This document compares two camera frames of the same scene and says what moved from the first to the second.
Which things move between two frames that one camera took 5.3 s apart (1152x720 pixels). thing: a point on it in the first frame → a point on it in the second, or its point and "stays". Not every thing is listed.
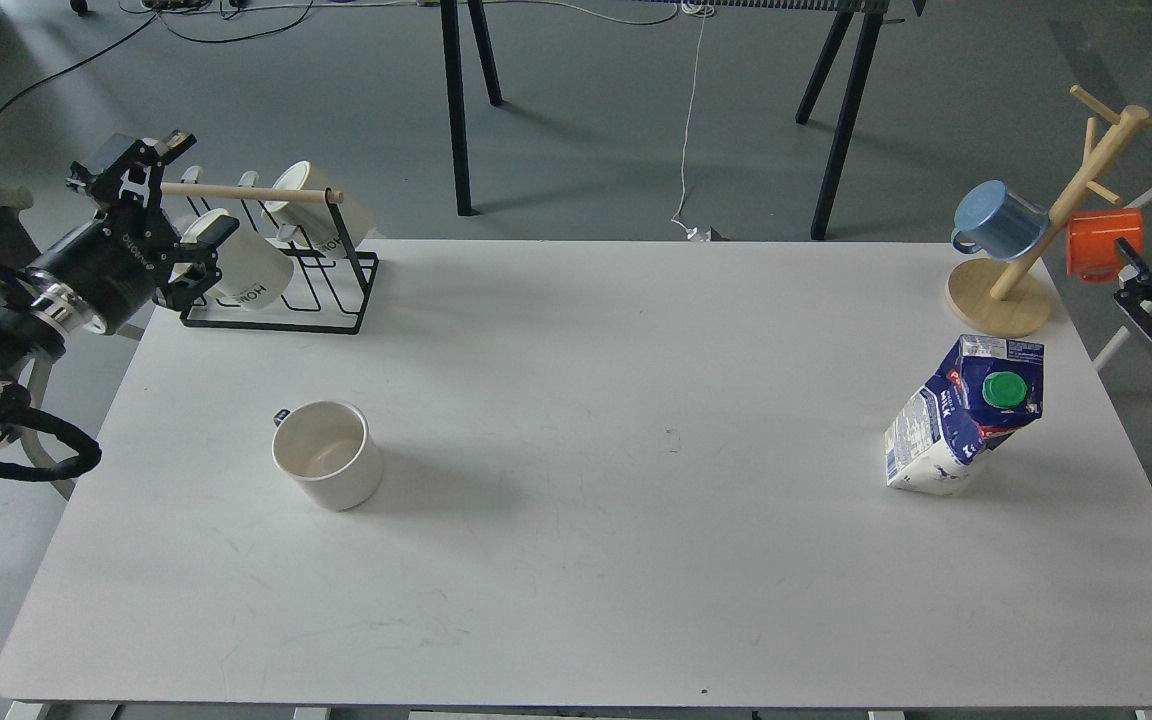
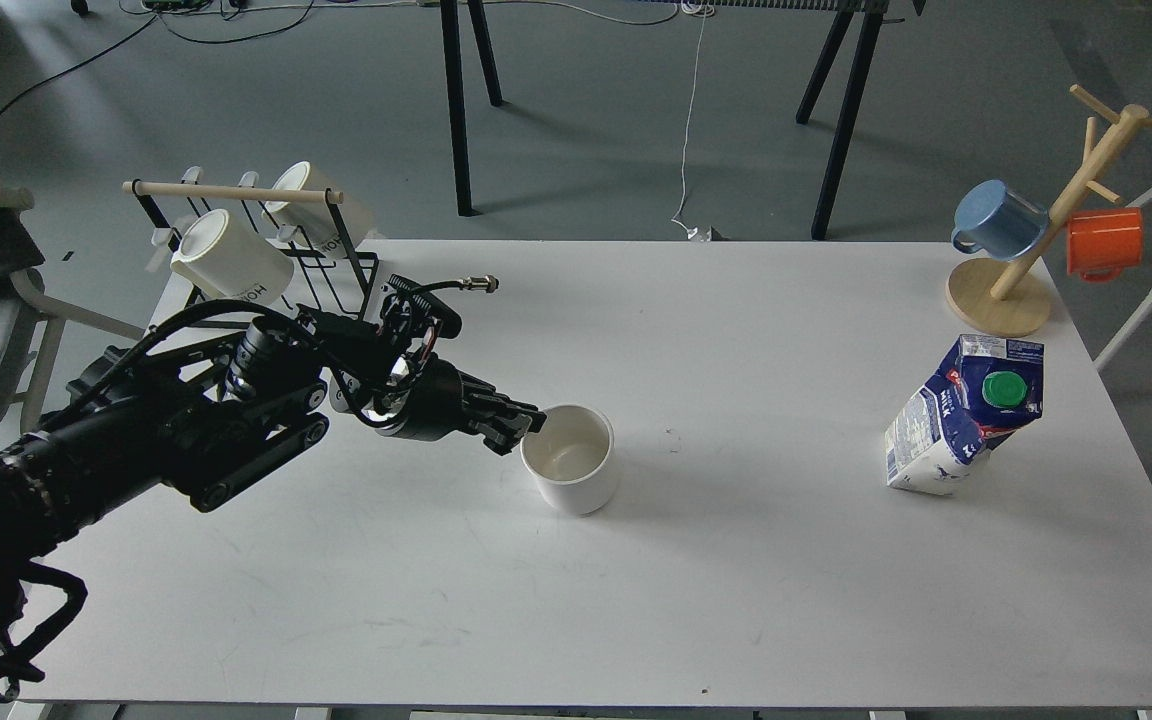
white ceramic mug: (327, 449) → (573, 460)
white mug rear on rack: (333, 229) stays
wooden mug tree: (1008, 299) stays
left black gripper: (107, 272) → (438, 408)
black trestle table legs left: (456, 91) stays
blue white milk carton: (989, 387) stays
